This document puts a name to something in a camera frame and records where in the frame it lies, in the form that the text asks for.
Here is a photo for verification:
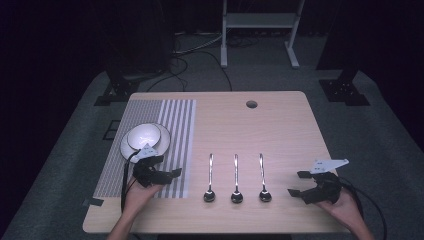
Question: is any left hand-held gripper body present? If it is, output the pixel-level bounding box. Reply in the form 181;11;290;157
132;143;174;188

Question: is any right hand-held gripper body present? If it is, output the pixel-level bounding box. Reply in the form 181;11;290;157
301;158;350;205

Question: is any person's left hand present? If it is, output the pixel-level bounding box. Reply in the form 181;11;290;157
123;177;164;218

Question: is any person's right hand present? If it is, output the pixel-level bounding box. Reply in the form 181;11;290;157
315;189;365;232

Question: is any white plate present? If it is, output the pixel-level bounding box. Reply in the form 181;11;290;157
119;123;172;165

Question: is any white bowl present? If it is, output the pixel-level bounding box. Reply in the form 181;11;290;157
126;123;162;151

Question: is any grey striped placemat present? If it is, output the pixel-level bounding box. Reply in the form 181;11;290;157
93;98;197;200

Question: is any metal spoon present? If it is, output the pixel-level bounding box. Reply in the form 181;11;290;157
258;152;273;203
203;153;217;203
230;153;245;205

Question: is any dark tape strip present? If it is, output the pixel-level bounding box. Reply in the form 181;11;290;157
82;197;105;208

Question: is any black stand base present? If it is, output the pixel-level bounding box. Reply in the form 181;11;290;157
93;59;142;107
318;68;371;107

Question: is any white metal stand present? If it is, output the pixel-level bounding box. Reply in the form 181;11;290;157
219;0;306;70

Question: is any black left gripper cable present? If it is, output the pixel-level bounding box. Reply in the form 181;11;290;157
120;149;142;214

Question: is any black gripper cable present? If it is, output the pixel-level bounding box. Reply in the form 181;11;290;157
338;175;388;240
120;149;142;214

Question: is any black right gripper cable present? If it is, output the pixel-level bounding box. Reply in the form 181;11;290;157
338;175;388;240

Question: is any black floor cable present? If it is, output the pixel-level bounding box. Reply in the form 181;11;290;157
145;49;233;93

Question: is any grey floor cable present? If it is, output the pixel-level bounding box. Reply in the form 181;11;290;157
171;33;224;56

